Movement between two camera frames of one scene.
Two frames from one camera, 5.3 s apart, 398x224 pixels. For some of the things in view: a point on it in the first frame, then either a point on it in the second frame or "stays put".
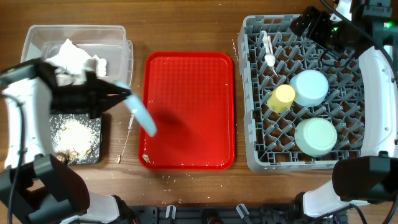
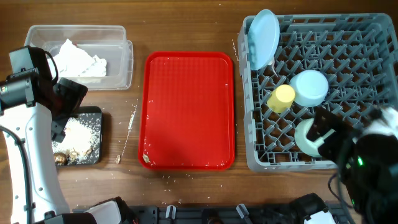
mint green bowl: [316, 137] stays put
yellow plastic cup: [282, 98] stays put
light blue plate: [136, 106] → [263, 39]
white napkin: [76, 60] stays put
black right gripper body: [319, 28] → [337, 143]
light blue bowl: [311, 88] stays put
